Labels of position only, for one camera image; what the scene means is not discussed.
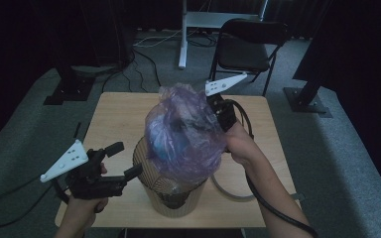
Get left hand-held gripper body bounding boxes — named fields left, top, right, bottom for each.
left=39, top=139, right=127, bottom=200

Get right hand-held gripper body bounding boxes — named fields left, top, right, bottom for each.
left=204, top=72, right=248, bottom=133

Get purple plastic trash bag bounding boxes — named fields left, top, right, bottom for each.
left=144, top=82, right=228, bottom=186

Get beige ribbed trash bin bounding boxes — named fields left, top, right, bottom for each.
left=132, top=137, right=209, bottom=218

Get grey bin rim ring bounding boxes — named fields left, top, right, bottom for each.
left=210, top=172, right=256, bottom=202

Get person's left hand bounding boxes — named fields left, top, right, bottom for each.
left=59, top=196, right=109, bottom=229

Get person's right hand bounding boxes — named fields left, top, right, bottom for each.
left=225, top=121, right=262, bottom=168

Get white crumpled paper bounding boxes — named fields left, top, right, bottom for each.
left=148, top=127, right=182, bottom=161

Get black folding chair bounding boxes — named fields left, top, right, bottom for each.
left=208, top=18, right=291, bottom=97

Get black stand with base plate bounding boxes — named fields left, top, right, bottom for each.
left=43, top=64, right=120, bottom=106
left=283, top=73, right=333, bottom=119

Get left hand-held gripper black cable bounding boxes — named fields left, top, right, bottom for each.
left=0, top=175, right=71, bottom=229

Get hand-held gripper black cable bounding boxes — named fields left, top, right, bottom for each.
left=223, top=98, right=319, bottom=238
left=0, top=175, right=71, bottom=229

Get black floor cables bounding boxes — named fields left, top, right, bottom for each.
left=102, top=33, right=217, bottom=94

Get white desk frame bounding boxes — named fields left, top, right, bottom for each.
left=178, top=0, right=270, bottom=69

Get right hand-held gripper black cable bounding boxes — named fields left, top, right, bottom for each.
left=223, top=98, right=319, bottom=238

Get white floor cable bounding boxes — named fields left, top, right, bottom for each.
left=133, top=29, right=184, bottom=48

